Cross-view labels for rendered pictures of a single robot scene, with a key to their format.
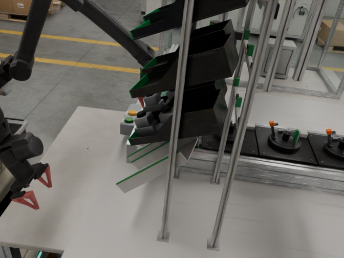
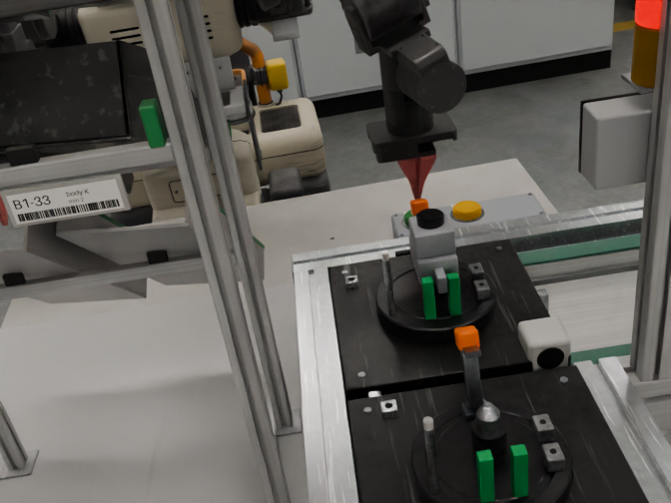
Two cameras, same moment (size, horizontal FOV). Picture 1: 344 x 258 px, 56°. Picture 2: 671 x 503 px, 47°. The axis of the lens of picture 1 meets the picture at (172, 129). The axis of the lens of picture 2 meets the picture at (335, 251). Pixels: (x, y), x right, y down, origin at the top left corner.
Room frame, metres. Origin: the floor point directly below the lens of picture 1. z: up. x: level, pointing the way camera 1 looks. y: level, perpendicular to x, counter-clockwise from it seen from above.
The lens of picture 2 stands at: (1.08, -0.73, 1.52)
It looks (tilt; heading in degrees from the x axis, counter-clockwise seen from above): 32 degrees down; 86
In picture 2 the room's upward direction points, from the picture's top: 9 degrees counter-clockwise
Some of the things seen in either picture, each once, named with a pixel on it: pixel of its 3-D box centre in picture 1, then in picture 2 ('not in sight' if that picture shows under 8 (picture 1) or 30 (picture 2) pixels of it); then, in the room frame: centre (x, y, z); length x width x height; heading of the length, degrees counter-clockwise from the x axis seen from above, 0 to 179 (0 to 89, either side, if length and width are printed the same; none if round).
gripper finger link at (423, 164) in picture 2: not in sight; (404, 167); (1.25, 0.13, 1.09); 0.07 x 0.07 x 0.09; 87
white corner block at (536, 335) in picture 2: not in sight; (543, 344); (1.33, -0.11, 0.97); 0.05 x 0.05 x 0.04; 86
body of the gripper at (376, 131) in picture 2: not in sight; (408, 112); (1.26, 0.13, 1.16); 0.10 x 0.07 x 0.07; 177
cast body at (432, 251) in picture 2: not in sight; (433, 246); (1.24, -0.02, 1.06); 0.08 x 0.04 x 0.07; 86
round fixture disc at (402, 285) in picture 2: not in sight; (435, 298); (1.24, -0.01, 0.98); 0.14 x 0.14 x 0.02
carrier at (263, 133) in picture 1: (286, 135); not in sight; (1.21, -0.51, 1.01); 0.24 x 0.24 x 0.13; 86
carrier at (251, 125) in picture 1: (231, 127); (489, 437); (1.23, -0.26, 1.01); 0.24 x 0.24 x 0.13; 86
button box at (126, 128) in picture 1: (132, 118); (467, 232); (1.35, 0.20, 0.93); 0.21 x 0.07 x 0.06; 176
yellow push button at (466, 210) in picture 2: (132, 113); (466, 213); (1.35, 0.20, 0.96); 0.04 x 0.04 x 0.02
